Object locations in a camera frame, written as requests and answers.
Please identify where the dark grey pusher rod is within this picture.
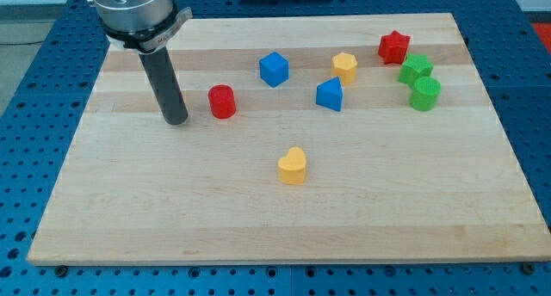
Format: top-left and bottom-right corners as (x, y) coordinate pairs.
(139, 47), (188, 126)

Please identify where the red cylinder block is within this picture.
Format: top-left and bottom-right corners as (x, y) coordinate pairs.
(207, 84), (236, 119)

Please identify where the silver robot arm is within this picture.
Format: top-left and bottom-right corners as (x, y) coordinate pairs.
(87, 0), (193, 126)

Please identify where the yellow heart block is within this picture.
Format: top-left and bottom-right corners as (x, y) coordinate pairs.
(277, 146), (307, 185)

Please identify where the blue cube block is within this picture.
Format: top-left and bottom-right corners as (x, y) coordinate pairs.
(259, 52), (289, 88)

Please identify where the wooden board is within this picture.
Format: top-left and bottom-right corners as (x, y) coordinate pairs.
(28, 13), (550, 266)

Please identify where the blue triangle block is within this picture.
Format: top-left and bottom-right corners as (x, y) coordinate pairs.
(315, 77), (344, 112)

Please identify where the yellow hexagon block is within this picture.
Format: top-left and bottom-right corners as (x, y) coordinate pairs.
(331, 52), (357, 85)

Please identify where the red star block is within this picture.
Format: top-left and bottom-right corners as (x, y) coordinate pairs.
(378, 30), (411, 65)

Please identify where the green star block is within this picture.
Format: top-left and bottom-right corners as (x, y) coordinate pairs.
(398, 53), (434, 88)

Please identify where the green cylinder block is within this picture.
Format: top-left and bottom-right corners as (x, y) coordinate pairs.
(409, 77), (442, 112)

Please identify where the blue perforated table plate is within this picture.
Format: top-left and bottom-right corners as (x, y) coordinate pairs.
(1, 0), (550, 295)

